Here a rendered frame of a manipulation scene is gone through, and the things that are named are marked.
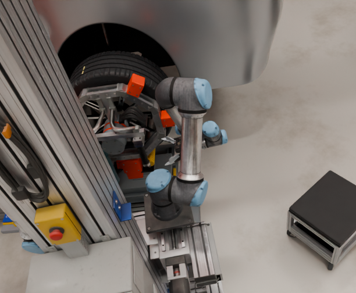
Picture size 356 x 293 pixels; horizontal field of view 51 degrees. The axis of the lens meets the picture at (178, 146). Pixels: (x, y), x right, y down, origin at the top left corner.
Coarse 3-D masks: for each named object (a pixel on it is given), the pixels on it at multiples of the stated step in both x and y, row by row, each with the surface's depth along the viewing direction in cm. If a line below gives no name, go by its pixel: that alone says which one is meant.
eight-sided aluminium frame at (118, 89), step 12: (120, 84) 201; (84, 96) 200; (96, 96) 201; (108, 96) 201; (120, 96) 200; (132, 96) 201; (144, 96) 206; (156, 108) 207; (156, 120) 214; (156, 132) 227; (156, 144) 227; (120, 156) 236; (132, 156) 236
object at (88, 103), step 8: (88, 104) 219; (96, 104) 219; (120, 104) 218; (136, 104) 218; (88, 112) 242; (96, 112) 250; (144, 112) 224; (88, 120) 239; (96, 120) 246; (104, 120) 252; (128, 120) 229; (152, 120) 244; (152, 128) 237; (128, 144) 242
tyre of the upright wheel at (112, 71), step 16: (80, 64) 219; (96, 64) 208; (112, 64) 206; (128, 64) 208; (144, 64) 214; (80, 80) 205; (96, 80) 203; (112, 80) 203; (128, 80) 203; (160, 80) 216; (144, 144) 240
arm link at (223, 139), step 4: (220, 132) 196; (224, 132) 190; (224, 136) 189; (208, 140) 191; (220, 140) 190; (224, 140) 190; (208, 144) 192; (212, 144) 192; (216, 144) 191; (220, 144) 192
